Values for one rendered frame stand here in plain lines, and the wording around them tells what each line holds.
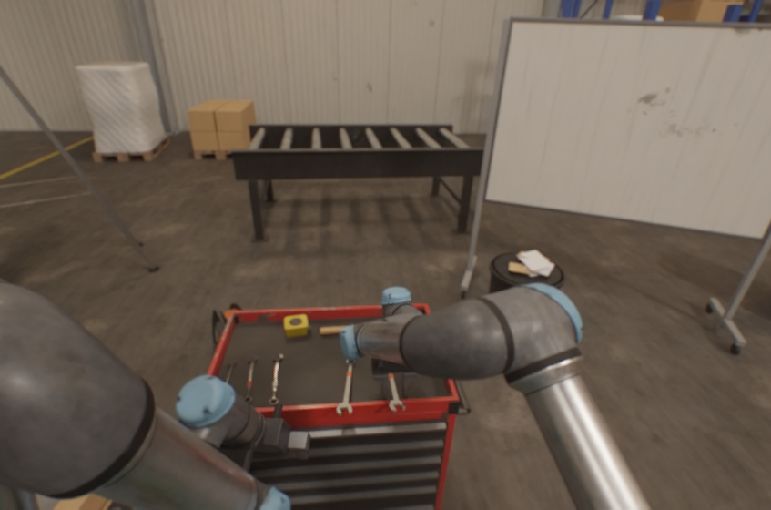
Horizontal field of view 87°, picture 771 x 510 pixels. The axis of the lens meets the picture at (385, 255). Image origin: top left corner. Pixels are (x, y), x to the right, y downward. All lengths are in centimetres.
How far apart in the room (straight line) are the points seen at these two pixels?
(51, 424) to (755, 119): 330
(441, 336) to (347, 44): 833
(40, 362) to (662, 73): 307
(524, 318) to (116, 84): 707
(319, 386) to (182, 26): 838
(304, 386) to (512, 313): 83
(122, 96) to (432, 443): 675
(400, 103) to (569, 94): 620
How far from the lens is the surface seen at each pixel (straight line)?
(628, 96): 309
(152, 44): 921
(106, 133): 757
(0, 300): 36
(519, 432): 247
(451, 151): 412
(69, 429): 35
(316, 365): 136
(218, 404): 68
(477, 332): 57
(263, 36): 888
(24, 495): 55
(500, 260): 264
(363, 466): 135
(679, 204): 334
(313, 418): 122
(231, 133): 702
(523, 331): 60
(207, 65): 912
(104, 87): 743
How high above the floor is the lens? 184
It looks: 28 degrees down
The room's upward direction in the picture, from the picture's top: 2 degrees clockwise
